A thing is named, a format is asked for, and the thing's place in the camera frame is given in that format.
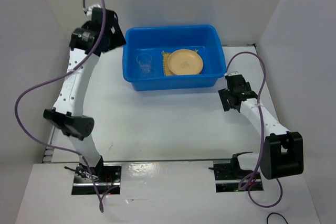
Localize orange plastic plate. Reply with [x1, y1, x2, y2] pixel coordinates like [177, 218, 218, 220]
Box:
[167, 49, 204, 76]

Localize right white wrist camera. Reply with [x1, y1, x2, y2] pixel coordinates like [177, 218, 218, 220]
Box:
[225, 71, 239, 77]

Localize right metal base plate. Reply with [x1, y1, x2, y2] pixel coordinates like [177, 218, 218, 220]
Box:
[208, 158, 252, 193]

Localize metal base plate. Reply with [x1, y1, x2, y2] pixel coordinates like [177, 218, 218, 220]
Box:
[208, 158, 252, 193]
[70, 163, 122, 195]

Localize clear plastic cup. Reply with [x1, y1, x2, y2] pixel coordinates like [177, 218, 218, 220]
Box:
[136, 53, 152, 75]
[141, 67, 157, 79]

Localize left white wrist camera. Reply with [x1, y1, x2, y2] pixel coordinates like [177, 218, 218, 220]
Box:
[83, 4, 101, 17]

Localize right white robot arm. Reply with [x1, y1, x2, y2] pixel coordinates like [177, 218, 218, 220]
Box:
[218, 73, 304, 179]

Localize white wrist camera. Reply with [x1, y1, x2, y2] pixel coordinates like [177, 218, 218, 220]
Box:
[83, 4, 101, 17]
[225, 71, 239, 77]

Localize blue plastic bin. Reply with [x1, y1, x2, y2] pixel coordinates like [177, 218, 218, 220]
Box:
[122, 25, 226, 91]

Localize bamboo woven mat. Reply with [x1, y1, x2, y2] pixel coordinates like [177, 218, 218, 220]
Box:
[161, 49, 199, 77]

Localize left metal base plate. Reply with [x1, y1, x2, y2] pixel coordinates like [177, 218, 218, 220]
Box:
[70, 163, 122, 195]

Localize black cable on floor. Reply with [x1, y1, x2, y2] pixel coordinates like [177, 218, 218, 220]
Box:
[266, 212, 289, 224]

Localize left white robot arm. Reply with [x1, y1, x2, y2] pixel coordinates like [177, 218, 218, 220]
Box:
[43, 7, 126, 182]

